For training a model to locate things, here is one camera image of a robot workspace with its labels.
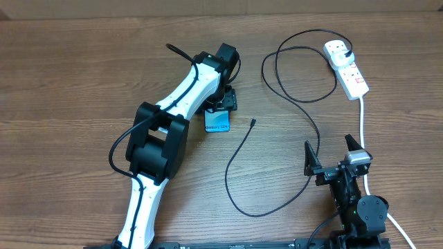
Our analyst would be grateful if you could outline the white power strip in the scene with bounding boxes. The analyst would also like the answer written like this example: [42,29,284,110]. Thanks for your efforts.
[323,40,369,100]

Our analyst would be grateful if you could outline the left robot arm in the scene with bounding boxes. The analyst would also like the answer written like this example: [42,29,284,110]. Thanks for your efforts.
[109,44,241,248]

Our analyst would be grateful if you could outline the white charger plug adapter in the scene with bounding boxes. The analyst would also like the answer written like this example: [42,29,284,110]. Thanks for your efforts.
[329,50,355,71]

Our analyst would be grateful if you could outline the white power strip cord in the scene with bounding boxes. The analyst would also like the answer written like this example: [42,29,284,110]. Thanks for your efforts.
[359,96,417,249]

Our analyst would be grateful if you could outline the Galaxy smartphone blue screen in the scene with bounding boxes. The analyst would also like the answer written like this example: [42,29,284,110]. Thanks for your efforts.
[204,111,230,133]

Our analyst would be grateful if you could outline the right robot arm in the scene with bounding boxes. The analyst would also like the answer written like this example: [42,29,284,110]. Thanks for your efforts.
[304,134,390,248]

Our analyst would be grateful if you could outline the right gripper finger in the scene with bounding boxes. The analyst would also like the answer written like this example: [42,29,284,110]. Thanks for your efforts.
[345,134,363,151]
[304,140,322,176]

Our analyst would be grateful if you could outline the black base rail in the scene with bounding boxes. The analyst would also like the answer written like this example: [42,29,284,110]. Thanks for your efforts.
[83,239,391,249]

